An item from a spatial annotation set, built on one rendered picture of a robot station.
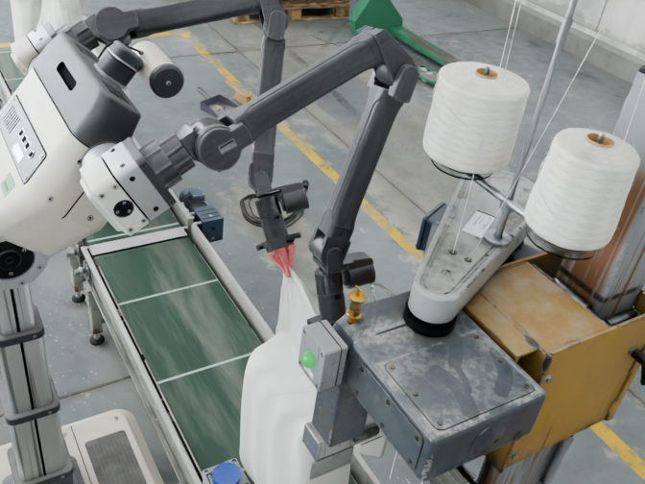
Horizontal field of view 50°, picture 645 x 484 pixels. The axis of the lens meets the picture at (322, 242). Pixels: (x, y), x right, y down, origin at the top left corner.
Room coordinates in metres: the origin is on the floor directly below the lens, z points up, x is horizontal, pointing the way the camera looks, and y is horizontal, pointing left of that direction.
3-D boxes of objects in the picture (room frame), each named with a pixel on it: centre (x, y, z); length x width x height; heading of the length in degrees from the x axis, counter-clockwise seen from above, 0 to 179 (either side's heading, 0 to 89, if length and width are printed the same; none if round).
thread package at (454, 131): (1.19, -0.24, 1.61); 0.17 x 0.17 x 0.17
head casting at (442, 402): (0.85, -0.21, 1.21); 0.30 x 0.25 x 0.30; 35
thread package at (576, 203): (0.98, -0.39, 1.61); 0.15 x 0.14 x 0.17; 35
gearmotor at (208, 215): (2.61, 0.59, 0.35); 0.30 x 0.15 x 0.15; 35
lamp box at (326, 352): (0.86, -0.03, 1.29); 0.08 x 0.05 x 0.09; 35
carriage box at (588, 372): (1.07, -0.47, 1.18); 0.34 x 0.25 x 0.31; 125
